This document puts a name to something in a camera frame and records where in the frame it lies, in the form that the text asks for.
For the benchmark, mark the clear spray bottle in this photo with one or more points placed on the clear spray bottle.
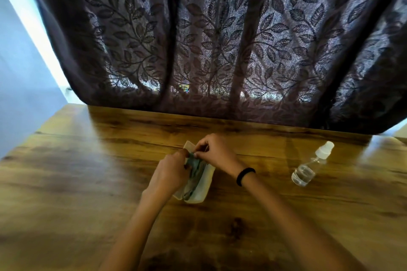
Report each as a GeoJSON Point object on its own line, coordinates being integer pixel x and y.
{"type": "Point", "coordinates": [310, 166]}

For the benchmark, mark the green cleaning cloth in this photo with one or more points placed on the green cleaning cloth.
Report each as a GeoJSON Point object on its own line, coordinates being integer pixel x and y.
{"type": "Point", "coordinates": [193, 166]}

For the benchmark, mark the person's right forearm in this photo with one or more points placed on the person's right forearm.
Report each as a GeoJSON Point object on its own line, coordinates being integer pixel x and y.
{"type": "Point", "coordinates": [295, 226]}

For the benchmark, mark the person's left hand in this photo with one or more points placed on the person's left hand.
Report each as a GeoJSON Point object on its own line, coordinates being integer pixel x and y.
{"type": "Point", "coordinates": [167, 174]}

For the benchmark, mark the black wrist band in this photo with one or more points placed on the black wrist band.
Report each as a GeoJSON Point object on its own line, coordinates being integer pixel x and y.
{"type": "Point", "coordinates": [244, 175]}

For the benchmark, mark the person's left fingers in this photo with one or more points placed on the person's left fingers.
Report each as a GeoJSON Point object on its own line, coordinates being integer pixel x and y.
{"type": "Point", "coordinates": [186, 161]}

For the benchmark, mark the person's left forearm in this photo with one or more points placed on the person's left forearm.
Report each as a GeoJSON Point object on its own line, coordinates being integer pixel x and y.
{"type": "Point", "coordinates": [136, 229]}

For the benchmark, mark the white glasses case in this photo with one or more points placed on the white glasses case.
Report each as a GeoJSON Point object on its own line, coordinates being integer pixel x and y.
{"type": "Point", "coordinates": [198, 185]}

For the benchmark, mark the person's right hand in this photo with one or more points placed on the person's right hand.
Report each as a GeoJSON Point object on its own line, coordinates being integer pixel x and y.
{"type": "Point", "coordinates": [217, 153]}

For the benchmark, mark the dark leaf-patterned curtain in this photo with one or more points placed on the dark leaf-patterned curtain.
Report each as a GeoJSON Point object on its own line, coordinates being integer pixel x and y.
{"type": "Point", "coordinates": [222, 42]}

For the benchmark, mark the person's right fingers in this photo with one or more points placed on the person's right fingers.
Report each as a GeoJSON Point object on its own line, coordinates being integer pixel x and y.
{"type": "Point", "coordinates": [203, 150]}

